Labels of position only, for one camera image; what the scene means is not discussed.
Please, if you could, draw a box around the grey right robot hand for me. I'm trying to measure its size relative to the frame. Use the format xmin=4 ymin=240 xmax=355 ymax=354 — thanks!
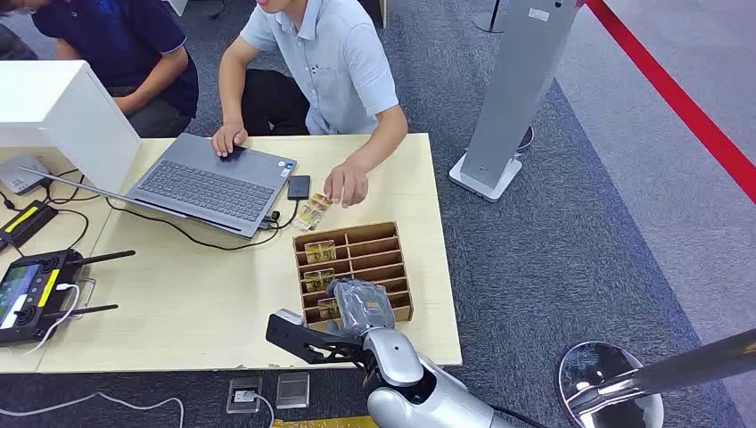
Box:
xmin=325 ymin=278 xmax=398 ymax=340

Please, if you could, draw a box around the gold patterned card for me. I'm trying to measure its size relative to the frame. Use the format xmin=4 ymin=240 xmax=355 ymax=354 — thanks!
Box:
xmin=304 ymin=239 xmax=338 ymax=265
xmin=292 ymin=192 xmax=333 ymax=233
xmin=316 ymin=297 xmax=342 ymax=322
xmin=302 ymin=267 xmax=337 ymax=293

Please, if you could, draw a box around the wooden slotted card holder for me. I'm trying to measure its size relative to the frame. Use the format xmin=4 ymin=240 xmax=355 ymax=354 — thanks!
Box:
xmin=292 ymin=221 xmax=415 ymax=333

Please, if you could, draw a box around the person's left hand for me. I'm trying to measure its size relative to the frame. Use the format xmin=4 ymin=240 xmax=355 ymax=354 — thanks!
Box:
xmin=323 ymin=159 xmax=371 ymax=209

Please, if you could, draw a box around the person's hand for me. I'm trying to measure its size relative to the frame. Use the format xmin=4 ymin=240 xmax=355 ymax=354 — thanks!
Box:
xmin=323 ymin=159 xmax=371 ymax=209
xmin=211 ymin=122 xmax=250 ymax=160

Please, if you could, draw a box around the person's right hand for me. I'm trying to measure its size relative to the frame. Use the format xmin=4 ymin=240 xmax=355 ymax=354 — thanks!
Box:
xmin=211 ymin=122 xmax=250 ymax=160

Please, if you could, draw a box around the person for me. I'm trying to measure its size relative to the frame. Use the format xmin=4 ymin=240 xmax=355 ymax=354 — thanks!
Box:
xmin=211 ymin=0 xmax=409 ymax=209
xmin=0 ymin=0 xmax=201 ymax=139

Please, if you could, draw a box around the metal floor plate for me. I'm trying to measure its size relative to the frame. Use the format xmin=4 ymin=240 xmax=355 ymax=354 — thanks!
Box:
xmin=275 ymin=371 xmax=311 ymax=410

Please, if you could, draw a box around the yellow strip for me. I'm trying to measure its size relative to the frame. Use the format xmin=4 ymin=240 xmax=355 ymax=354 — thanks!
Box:
xmin=270 ymin=416 xmax=380 ymax=428

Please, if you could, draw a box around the small black rectangular device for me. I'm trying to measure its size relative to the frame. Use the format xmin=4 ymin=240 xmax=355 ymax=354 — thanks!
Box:
xmin=286 ymin=174 xmax=312 ymax=202

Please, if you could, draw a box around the floor socket with plug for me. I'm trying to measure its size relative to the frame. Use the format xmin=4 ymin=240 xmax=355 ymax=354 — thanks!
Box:
xmin=225 ymin=376 xmax=264 ymax=416

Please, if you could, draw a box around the grey laptop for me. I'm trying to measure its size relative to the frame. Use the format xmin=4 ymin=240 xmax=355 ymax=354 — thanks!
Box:
xmin=17 ymin=132 xmax=299 ymax=240

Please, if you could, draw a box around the chrome stanchion with round base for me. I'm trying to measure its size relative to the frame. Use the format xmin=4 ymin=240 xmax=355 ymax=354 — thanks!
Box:
xmin=557 ymin=327 xmax=756 ymax=428

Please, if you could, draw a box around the grey kiosk stand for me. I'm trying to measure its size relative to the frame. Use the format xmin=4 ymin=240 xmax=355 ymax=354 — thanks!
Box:
xmin=448 ymin=0 xmax=586 ymax=204

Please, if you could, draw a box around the black stanchion base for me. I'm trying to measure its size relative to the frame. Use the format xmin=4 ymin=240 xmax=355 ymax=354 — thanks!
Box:
xmin=472 ymin=0 xmax=510 ymax=35

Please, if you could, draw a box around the black remote controller with antennas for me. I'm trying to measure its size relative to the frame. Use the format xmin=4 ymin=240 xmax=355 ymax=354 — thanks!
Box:
xmin=0 ymin=248 xmax=137 ymax=348

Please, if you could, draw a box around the black device with yellow strip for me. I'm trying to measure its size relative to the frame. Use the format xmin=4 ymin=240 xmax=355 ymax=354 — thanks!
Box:
xmin=0 ymin=200 xmax=59 ymax=251

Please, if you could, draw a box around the white box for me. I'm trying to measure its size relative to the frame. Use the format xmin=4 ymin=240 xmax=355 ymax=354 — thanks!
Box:
xmin=0 ymin=59 xmax=143 ymax=195

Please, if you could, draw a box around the small white device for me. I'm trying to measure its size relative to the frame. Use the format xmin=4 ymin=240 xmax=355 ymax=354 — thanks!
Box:
xmin=0 ymin=154 xmax=53 ymax=197

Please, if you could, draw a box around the red barrier belt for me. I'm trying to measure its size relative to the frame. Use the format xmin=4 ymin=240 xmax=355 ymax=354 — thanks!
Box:
xmin=583 ymin=0 xmax=756 ymax=206

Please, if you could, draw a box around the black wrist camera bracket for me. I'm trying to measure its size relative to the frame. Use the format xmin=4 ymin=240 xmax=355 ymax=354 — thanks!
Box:
xmin=265 ymin=308 xmax=368 ymax=366

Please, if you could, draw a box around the short black cable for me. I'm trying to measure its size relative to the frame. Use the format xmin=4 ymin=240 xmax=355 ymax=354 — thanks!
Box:
xmin=263 ymin=198 xmax=301 ymax=232

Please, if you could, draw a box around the long black cable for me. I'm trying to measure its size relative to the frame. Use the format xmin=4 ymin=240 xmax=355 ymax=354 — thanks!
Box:
xmin=104 ymin=196 xmax=281 ymax=253

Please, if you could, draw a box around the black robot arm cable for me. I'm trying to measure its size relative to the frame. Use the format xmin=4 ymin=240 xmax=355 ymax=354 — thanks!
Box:
xmin=489 ymin=404 xmax=552 ymax=428

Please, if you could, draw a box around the white floor cable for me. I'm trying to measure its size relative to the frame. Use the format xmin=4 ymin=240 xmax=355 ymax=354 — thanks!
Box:
xmin=0 ymin=391 xmax=186 ymax=428

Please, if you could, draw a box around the white cable on controller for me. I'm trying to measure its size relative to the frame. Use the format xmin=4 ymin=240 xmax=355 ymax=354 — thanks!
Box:
xmin=22 ymin=283 xmax=81 ymax=357

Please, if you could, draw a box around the thin black cable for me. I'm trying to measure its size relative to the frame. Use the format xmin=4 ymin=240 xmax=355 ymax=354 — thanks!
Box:
xmin=0 ymin=168 xmax=103 ymax=251

